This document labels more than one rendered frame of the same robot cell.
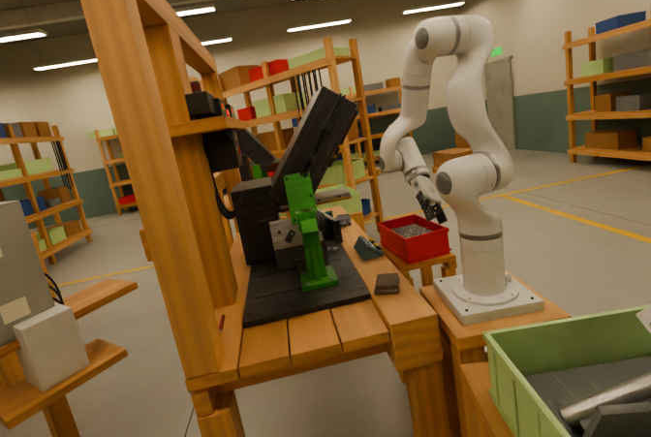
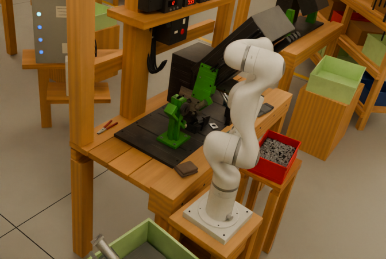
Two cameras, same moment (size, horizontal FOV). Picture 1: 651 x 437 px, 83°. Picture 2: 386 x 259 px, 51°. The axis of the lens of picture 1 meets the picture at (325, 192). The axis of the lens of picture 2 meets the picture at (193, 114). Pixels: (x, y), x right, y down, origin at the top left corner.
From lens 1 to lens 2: 130 cm
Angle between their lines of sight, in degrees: 38
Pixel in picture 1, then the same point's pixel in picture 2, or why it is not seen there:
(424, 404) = not seen: hidden behind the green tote
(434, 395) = not seen: hidden behind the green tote
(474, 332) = (178, 221)
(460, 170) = (209, 141)
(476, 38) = (258, 72)
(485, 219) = (217, 177)
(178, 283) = (74, 101)
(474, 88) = (240, 102)
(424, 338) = (163, 205)
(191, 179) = (128, 43)
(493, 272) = (213, 206)
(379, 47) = not seen: outside the picture
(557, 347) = (172, 251)
